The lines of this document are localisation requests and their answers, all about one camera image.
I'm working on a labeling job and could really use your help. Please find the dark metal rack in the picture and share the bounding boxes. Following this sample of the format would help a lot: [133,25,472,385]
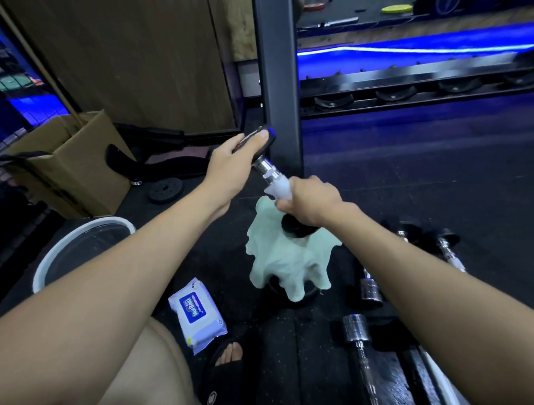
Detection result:
[299,52,534,120]

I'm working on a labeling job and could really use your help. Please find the person's left leg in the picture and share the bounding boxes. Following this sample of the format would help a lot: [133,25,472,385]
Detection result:
[100,317,199,405]

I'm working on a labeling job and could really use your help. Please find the black padded bench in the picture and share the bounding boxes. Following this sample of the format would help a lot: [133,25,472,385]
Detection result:
[105,123,241,182]

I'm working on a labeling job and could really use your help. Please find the white wet wipe sheet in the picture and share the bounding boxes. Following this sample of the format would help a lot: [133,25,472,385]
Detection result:
[263,174,293,201]

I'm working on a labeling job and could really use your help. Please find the glowing white light strip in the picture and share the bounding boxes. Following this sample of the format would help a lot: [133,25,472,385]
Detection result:
[296,43,534,57]

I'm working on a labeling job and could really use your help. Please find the large chrome dumbbell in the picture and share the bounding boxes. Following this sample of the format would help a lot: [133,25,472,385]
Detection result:
[342,313,380,405]

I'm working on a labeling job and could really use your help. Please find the white rimmed basin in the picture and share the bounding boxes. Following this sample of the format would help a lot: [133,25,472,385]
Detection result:
[32,216,137,294]

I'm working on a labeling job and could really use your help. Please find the small chrome dumbbell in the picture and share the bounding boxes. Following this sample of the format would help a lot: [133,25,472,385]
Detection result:
[359,266,384,309]

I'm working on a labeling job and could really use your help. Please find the steel barbell bar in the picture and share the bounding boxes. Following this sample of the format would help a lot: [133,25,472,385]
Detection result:
[300,16,359,30]

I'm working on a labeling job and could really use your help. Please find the white blue wet wipes pack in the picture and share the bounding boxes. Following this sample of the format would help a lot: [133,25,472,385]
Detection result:
[168,277,229,355]

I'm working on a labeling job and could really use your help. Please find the black strap handle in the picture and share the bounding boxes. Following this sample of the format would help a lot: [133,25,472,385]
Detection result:
[0,151,53,167]

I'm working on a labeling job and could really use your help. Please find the thin wooden stick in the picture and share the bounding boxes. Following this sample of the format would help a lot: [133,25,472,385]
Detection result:
[0,4,86,128]

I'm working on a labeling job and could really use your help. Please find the black left sandal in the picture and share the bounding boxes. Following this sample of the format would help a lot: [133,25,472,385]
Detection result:
[200,338,255,405]

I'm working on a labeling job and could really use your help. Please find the light green cloth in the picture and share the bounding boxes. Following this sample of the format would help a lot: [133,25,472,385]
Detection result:
[245,196,343,303]

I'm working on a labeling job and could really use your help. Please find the brown cardboard box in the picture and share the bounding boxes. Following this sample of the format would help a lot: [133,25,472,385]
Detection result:
[0,110,136,220]

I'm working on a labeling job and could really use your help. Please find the person's right hand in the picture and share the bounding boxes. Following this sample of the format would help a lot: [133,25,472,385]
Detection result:
[275,175,362,228]

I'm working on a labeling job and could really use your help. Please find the person's left forearm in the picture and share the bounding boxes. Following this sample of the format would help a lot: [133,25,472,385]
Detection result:
[0,183,228,405]

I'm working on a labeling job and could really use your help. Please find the small black weight plate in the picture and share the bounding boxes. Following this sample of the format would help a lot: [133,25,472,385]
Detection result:
[148,177,184,205]

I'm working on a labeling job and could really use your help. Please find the person's right forearm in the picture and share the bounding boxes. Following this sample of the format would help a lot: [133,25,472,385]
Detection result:
[323,204,534,405]

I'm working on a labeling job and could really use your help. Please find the person's left hand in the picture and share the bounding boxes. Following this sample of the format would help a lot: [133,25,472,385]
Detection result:
[202,128,270,220]

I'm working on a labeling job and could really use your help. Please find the row of black bumper plates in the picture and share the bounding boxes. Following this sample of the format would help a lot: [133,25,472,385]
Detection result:
[417,0,534,17]

